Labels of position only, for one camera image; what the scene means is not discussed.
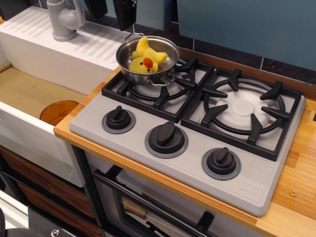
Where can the white toy sink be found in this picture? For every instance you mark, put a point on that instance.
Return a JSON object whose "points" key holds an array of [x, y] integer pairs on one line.
{"points": [[38, 71]]}

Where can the orange sink drain disc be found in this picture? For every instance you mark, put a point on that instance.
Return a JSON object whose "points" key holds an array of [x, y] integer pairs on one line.
{"points": [[56, 112]]}

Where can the black right burner grate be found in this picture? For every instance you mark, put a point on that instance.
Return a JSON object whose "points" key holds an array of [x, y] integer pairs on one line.
{"points": [[253, 115]]}

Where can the stainless steel pan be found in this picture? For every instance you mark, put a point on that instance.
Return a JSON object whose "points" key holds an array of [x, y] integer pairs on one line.
{"points": [[165, 74]]}

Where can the black right stove knob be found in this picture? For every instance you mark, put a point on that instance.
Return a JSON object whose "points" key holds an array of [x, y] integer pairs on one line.
{"points": [[221, 164]]}

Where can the black left stove knob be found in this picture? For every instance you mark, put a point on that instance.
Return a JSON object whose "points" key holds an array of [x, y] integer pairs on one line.
{"points": [[118, 121]]}

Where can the wooden drawer fronts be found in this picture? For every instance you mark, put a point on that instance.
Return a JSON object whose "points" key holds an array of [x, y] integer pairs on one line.
{"points": [[56, 198]]}

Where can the oven door with handle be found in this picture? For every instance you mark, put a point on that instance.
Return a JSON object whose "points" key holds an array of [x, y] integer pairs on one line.
{"points": [[144, 209]]}

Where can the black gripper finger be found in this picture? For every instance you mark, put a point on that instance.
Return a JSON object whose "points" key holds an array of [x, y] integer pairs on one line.
{"points": [[125, 11], [97, 8]]}

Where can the black burner grate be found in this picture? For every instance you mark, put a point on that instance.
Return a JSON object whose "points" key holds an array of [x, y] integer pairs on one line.
{"points": [[253, 115], [168, 102]]}

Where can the black stove knob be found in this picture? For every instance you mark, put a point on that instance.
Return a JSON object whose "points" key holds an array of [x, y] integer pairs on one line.
{"points": [[118, 121], [221, 164], [166, 141]]}

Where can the grey toy stove top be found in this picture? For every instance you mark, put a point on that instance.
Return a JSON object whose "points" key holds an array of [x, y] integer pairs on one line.
{"points": [[251, 190]]}

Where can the black left burner grate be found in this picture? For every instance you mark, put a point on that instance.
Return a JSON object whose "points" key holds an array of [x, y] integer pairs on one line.
{"points": [[168, 102]]}

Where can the black middle stove knob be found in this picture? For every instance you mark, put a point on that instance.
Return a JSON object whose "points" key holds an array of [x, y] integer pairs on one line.
{"points": [[166, 141]]}

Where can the yellow stuffed duck toy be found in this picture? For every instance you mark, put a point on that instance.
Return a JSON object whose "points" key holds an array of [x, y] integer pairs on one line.
{"points": [[145, 59]]}

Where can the grey toy faucet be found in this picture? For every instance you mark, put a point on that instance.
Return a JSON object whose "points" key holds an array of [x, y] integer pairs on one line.
{"points": [[64, 21]]}

